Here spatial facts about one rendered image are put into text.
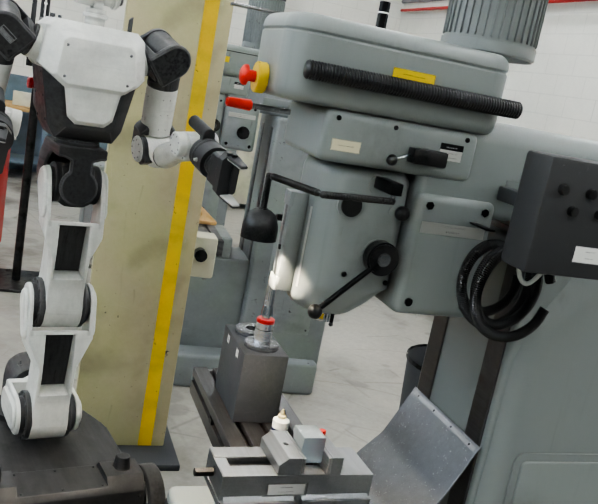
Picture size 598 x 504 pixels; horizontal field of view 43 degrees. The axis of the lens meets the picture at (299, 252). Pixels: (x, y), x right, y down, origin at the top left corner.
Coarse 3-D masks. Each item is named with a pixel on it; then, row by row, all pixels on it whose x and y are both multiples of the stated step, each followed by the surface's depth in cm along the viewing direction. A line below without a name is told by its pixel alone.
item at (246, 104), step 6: (228, 102) 156; (234, 102) 157; (240, 102) 157; (246, 102) 158; (252, 102) 158; (240, 108) 158; (246, 108) 158; (252, 108) 159; (258, 108) 159; (264, 108) 159; (270, 108) 160; (276, 108) 160; (282, 108) 161; (288, 114) 162
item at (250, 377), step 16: (224, 336) 210; (240, 336) 202; (272, 336) 207; (224, 352) 208; (240, 352) 194; (256, 352) 193; (272, 352) 195; (224, 368) 206; (240, 368) 192; (256, 368) 192; (272, 368) 194; (224, 384) 205; (240, 384) 192; (256, 384) 194; (272, 384) 195; (224, 400) 203; (240, 400) 193; (256, 400) 195; (272, 400) 196; (240, 416) 195; (256, 416) 196; (272, 416) 197
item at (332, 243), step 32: (320, 160) 154; (352, 192) 150; (384, 192) 152; (320, 224) 152; (352, 224) 152; (384, 224) 154; (320, 256) 153; (352, 256) 154; (320, 288) 154; (352, 288) 156; (384, 288) 158
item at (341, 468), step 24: (216, 456) 162; (240, 456) 164; (264, 456) 166; (336, 456) 163; (216, 480) 158; (240, 480) 156; (264, 480) 158; (288, 480) 160; (312, 480) 162; (336, 480) 164; (360, 480) 167
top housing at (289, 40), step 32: (288, 32) 138; (320, 32) 136; (352, 32) 138; (384, 32) 140; (288, 64) 139; (352, 64) 139; (384, 64) 141; (416, 64) 143; (448, 64) 145; (480, 64) 148; (288, 96) 140; (320, 96) 139; (352, 96) 141; (384, 96) 143; (448, 128) 151; (480, 128) 152
